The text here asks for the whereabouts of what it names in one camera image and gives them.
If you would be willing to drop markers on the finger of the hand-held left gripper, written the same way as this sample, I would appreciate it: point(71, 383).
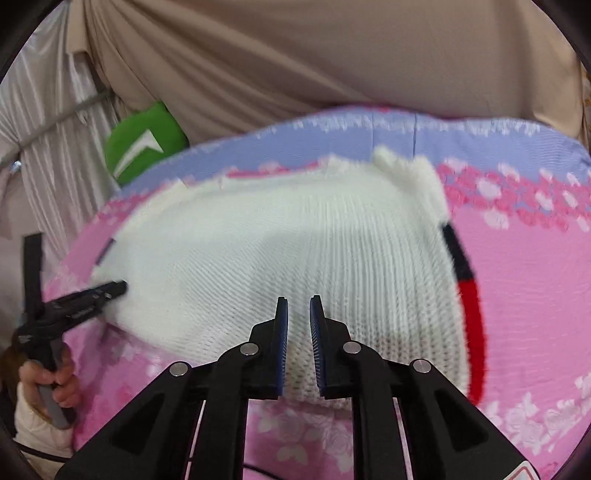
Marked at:
point(92, 295)

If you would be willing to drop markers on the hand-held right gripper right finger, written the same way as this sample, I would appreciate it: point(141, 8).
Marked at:
point(316, 346)

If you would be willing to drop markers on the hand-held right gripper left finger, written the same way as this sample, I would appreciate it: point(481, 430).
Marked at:
point(281, 346)

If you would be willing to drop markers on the white red navy knit sweater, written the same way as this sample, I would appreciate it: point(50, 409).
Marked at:
point(286, 258)

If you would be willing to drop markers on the person's left forearm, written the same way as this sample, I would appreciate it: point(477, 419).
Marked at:
point(39, 438)

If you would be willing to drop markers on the person's left hand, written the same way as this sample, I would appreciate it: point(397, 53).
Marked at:
point(69, 383)

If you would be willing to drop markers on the white satin curtain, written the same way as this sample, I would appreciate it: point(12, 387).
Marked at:
point(51, 161)

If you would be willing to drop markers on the green pillow with white mark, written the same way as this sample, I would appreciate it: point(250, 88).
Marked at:
point(138, 143)

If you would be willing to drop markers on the metal rod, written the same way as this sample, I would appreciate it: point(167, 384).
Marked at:
point(55, 122)

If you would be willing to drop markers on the pink floral bed sheet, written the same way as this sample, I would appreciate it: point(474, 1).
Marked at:
point(521, 286)

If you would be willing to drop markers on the beige draped cloth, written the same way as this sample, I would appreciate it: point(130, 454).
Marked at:
point(323, 50)

